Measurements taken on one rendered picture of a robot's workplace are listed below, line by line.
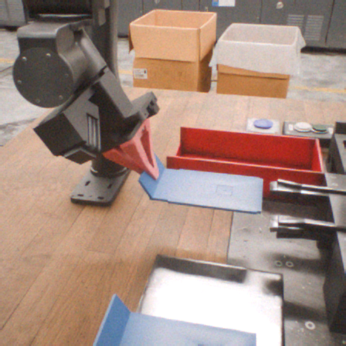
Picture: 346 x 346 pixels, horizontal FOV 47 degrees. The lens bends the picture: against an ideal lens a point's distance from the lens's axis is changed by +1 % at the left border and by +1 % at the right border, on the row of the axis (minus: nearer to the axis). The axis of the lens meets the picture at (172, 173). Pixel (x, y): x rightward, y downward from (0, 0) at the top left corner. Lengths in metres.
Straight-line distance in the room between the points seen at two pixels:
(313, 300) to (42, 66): 0.40
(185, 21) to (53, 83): 2.87
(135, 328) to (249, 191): 0.22
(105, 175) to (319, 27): 4.43
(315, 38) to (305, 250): 4.49
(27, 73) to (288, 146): 0.49
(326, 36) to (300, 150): 4.28
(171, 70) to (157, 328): 2.43
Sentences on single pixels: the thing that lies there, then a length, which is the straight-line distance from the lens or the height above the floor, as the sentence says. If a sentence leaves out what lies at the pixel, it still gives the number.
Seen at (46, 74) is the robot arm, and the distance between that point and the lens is 0.39.
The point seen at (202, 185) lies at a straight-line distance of 0.52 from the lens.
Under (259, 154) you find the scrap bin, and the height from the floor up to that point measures 0.92.
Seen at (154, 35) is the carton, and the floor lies 0.67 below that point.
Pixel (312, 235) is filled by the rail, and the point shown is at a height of 0.97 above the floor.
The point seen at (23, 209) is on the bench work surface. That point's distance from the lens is 0.67.
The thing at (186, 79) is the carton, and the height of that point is 0.38.
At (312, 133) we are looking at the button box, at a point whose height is 0.93.
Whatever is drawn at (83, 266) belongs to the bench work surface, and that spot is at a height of 0.90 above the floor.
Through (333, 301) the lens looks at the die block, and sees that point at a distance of 0.49.
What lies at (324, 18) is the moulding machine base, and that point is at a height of 0.40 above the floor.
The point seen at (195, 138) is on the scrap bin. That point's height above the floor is 0.94.
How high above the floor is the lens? 1.28
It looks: 32 degrees down
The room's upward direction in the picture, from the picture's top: straight up
